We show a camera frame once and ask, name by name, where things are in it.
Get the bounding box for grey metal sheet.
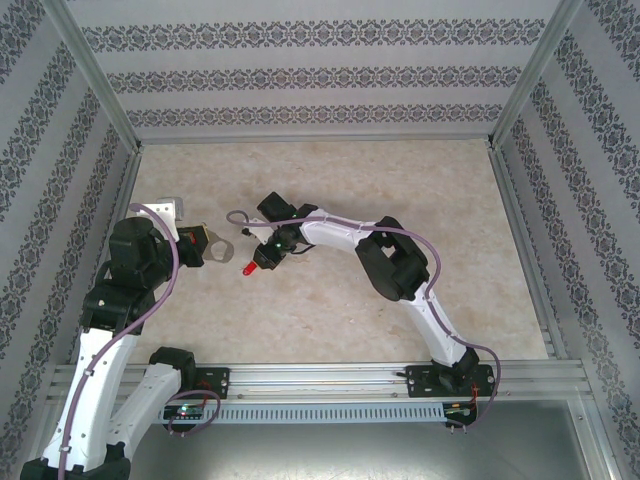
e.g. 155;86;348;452
29;399;614;480

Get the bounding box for slotted grey cable duct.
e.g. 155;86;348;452
158;402;447;425

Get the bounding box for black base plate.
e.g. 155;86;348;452
192;366;232;401
404;363;495;400

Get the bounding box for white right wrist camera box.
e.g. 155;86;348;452
241;219;277;244

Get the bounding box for aluminium frame rail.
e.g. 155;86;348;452
488;142;571;359
113;144;145;236

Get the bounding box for metal scissors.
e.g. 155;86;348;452
202;231;236;265

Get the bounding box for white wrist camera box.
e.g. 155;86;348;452
241;219;277;244
133;197;185;241

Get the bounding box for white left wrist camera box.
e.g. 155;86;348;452
133;197;185;241

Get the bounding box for long aluminium mounting rail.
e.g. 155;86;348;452
47;357;594;402

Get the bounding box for purple cable loop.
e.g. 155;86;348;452
167;389;222;439

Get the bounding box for aluminium frame post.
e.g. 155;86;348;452
485;0;585;150

